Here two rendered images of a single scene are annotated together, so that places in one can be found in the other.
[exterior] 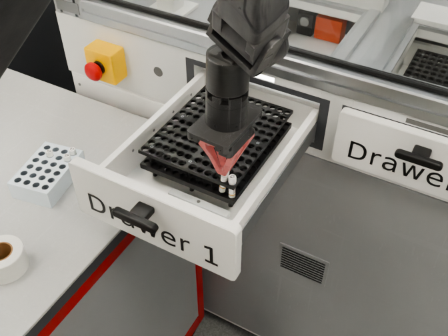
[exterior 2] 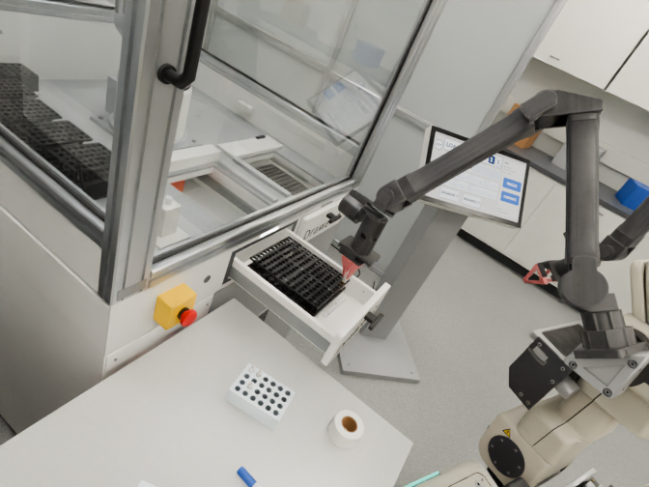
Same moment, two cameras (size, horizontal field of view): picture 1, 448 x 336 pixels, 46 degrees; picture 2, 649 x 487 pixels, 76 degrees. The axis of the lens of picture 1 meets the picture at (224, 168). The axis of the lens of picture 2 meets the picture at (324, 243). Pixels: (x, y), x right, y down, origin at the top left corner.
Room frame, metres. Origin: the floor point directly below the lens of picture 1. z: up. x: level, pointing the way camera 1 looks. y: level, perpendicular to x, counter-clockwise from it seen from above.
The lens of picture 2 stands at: (0.84, 0.89, 1.56)
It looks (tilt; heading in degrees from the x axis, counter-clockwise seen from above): 32 degrees down; 259
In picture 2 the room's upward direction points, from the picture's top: 25 degrees clockwise
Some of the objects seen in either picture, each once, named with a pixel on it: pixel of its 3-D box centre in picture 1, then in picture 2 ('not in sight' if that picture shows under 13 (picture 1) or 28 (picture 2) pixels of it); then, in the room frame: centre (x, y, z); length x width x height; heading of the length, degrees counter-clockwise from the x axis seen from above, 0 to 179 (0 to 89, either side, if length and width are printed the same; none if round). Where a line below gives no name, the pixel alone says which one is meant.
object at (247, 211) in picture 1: (221, 143); (295, 276); (0.72, 0.00, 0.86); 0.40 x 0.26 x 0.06; 151
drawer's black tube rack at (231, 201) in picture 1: (219, 143); (297, 277); (0.71, 0.01, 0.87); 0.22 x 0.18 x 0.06; 151
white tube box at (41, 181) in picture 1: (48, 173); (261, 395); (0.73, 0.33, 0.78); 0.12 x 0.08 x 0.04; 161
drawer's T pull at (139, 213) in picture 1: (139, 214); (372, 318); (0.51, 0.12, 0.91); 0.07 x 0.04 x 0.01; 61
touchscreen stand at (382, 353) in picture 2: not in sight; (412, 274); (0.07, -0.76, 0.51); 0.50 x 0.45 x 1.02; 101
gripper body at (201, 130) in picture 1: (226, 109); (363, 243); (0.59, 0.00, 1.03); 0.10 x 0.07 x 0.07; 149
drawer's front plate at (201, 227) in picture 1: (153, 217); (358, 321); (0.53, 0.11, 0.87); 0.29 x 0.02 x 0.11; 61
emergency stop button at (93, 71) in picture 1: (95, 70); (186, 316); (0.93, 0.26, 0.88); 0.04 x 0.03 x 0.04; 61
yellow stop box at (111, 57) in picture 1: (105, 63); (176, 306); (0.96, 0.25, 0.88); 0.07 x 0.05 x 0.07; 61
